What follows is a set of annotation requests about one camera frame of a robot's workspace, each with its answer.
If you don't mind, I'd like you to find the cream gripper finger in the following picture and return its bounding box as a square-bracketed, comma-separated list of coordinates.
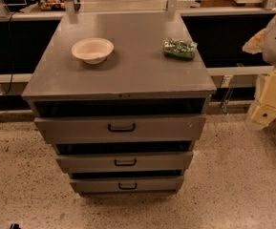
[251, 106, 276, 126]
[243, 29, 266, 54]

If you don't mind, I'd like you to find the grey top drawer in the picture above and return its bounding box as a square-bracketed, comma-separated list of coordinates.
[35, 114, 205, 144]

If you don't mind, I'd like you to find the grey drawer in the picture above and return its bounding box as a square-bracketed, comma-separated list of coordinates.
[70, 176, 184, 194]
[35, 114, 205, 144]
[56, 152, 193, 174]

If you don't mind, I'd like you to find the grey middle drawer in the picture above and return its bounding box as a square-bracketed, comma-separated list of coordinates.
[56, 152, 193, 174]

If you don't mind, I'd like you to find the grey bottom drawer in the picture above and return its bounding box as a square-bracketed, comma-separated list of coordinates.
[70, 176, 184, 194]

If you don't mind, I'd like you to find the grey metal drawer cabinet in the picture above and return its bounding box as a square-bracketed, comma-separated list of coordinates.
[21, 10, 217, 197]

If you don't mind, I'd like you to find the green snack bag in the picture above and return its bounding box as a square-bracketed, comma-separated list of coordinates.
[162, 37, 198, 59]

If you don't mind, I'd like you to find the white paper bowl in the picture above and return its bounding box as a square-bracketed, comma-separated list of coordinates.
[72, 38, 114, 65]

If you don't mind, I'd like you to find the black hanging cable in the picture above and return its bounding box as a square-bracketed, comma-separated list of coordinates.
[3, 10, 17, 95]

